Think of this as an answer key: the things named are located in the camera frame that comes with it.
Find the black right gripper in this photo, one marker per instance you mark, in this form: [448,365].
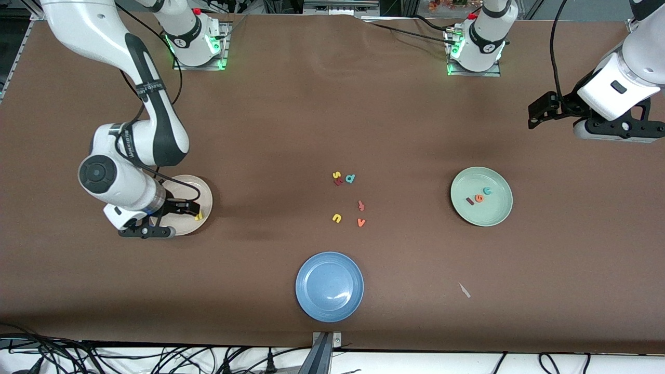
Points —
[175,206]

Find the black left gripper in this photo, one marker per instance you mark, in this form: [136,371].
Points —
[567,105]

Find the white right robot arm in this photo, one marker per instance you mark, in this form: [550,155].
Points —
[78,21]

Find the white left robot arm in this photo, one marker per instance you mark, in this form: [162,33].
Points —
[480,36]

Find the beige brown plate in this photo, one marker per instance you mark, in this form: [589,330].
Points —
[200,188]

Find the light green plate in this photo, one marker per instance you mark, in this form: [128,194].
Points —
[481,213]

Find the orange artificial flowers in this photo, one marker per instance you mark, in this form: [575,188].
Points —
[447,5]

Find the blue plate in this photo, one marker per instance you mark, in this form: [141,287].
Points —
[329,286]

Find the black power plug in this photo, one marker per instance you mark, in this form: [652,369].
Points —
[227,365]
[270,362]

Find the brown table cover sheet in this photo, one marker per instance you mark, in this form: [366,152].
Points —
[332,104]

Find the grey metal box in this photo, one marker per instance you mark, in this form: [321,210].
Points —
[337,8]

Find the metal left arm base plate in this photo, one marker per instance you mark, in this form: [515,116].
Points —
[493,73]

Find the aluminium frame corner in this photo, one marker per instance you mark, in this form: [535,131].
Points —
[34,13]
[633,25]

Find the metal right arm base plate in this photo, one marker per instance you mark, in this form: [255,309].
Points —
[226,41]

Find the aluminium camera pole bracket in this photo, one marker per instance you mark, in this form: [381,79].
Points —
[324,358]

